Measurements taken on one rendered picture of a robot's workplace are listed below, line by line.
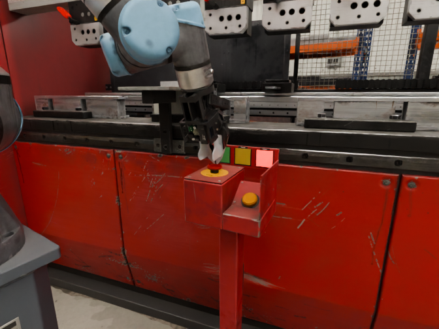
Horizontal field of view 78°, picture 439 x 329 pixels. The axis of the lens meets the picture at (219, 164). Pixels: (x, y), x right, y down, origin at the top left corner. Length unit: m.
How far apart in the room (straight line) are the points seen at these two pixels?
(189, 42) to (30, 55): 1.23
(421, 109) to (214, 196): 0.66
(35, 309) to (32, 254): 0.08
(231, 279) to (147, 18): 0.65
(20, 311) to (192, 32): 0.50
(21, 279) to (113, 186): 0.78
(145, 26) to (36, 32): 1.38
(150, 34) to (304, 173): 0.63
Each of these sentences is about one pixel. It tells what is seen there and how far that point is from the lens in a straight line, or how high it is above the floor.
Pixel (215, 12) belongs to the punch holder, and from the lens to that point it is 1.03.
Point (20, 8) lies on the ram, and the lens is 1.63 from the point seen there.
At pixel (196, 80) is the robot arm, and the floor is 1.01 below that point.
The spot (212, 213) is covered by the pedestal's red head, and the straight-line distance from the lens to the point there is 0.67.
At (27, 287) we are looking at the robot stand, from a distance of 0.46.
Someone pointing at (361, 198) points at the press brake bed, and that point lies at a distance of 0.89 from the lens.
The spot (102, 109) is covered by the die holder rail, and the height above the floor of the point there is 0.91.
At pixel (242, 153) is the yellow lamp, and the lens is 0.75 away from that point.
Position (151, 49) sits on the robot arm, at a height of 1.03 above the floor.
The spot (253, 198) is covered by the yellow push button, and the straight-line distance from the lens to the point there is 0.69.
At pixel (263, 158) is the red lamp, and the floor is 0.81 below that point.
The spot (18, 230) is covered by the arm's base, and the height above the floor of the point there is 0.80.
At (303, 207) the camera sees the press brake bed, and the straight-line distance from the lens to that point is 0.90.
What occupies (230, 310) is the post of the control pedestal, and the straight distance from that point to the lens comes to 0.87.
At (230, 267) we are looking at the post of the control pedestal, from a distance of 0.79.
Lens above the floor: 0.98
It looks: 15 degrees down
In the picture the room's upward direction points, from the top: straight up
